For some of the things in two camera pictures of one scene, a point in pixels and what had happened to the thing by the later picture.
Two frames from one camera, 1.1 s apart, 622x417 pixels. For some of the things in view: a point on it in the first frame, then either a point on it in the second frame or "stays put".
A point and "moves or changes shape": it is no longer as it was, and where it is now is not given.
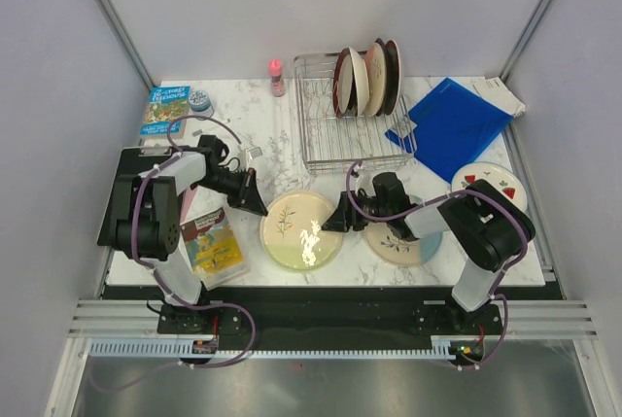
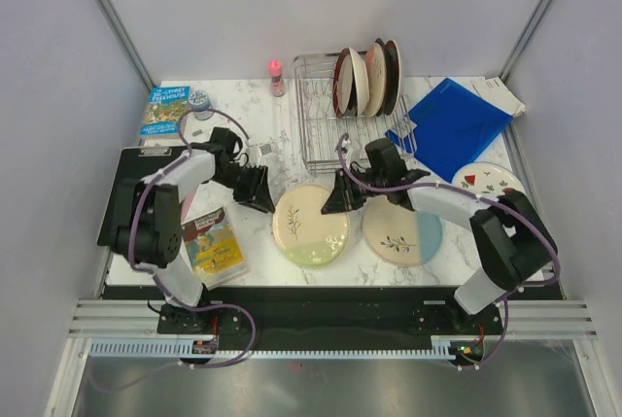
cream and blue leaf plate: [388, 247] stays put
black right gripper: [337, 222] to [339, 200]
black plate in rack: [381, 42] stays put
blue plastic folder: [457, 125] stays put
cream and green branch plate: [292, 231] moves or changes shape
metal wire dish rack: [332, 143] stays put
